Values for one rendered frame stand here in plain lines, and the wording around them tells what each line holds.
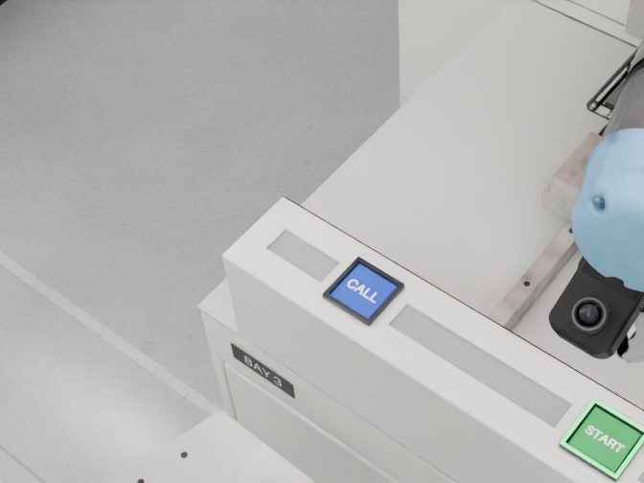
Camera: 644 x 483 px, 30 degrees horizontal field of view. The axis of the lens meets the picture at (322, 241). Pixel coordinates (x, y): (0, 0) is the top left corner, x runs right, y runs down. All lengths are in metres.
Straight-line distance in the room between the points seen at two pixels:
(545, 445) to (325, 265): 0.28
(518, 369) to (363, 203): 0.37
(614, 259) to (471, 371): 0.48
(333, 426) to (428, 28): 0.71
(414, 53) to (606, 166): 1.24
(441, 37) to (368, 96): 0.89
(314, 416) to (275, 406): 0.07
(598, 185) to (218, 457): 0.69
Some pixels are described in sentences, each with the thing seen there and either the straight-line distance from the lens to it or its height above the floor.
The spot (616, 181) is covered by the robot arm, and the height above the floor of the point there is 1.43.
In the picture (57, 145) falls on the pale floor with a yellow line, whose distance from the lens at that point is 2.67.
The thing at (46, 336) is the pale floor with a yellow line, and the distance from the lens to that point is 2.36.
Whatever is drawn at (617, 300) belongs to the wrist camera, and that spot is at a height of 1.25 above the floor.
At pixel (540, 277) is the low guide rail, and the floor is 0.85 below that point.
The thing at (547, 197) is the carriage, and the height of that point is 0.87.
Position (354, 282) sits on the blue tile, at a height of 0.96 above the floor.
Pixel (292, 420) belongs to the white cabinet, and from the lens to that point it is 1.36.
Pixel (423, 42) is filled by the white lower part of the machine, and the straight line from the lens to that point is 1.82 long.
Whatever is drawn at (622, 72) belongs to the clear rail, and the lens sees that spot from 1.43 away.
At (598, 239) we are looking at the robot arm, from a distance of 0.62.
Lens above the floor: 1.89
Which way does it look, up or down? 52 degrees down
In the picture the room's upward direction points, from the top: 6 degrees counter-clockwise
